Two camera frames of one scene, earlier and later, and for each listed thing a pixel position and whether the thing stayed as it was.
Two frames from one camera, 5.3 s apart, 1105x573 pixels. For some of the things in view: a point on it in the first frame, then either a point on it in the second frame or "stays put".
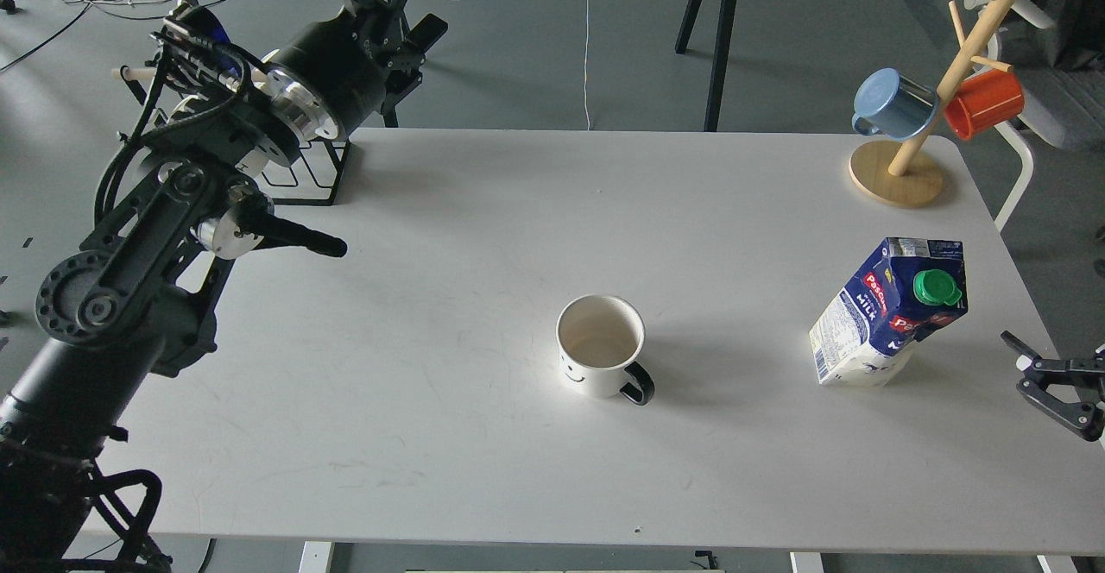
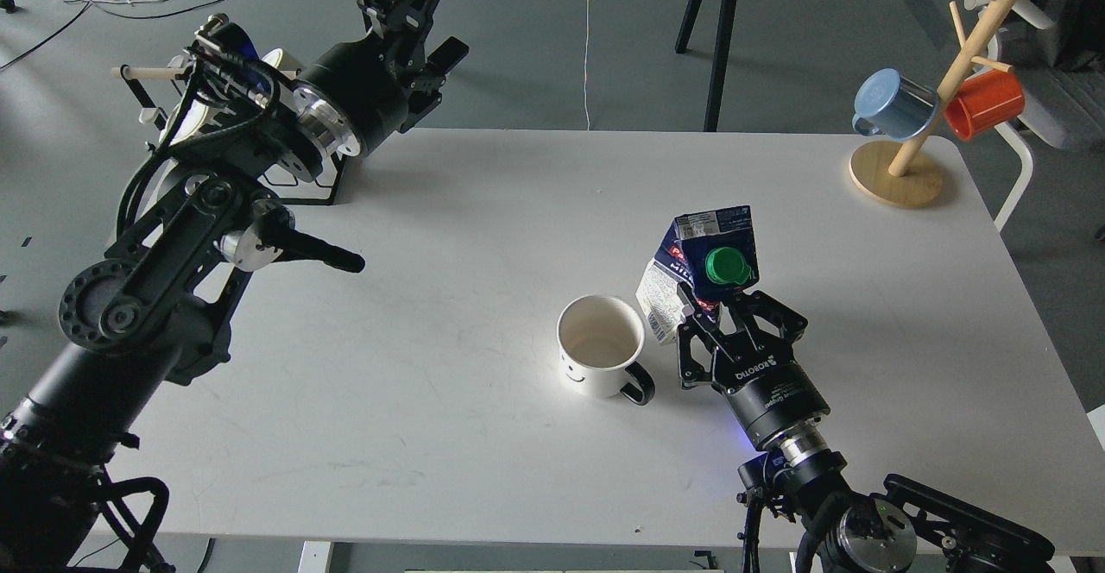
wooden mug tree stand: (901, 175) stays put
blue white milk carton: (910, 289) to (709, 255)
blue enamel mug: (887, 103) stays put
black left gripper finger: (420, 37) to (425, 91)
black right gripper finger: (1045, 371) to (697, 347)
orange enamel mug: (983, 100) stays put
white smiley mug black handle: (598, 338) stays put
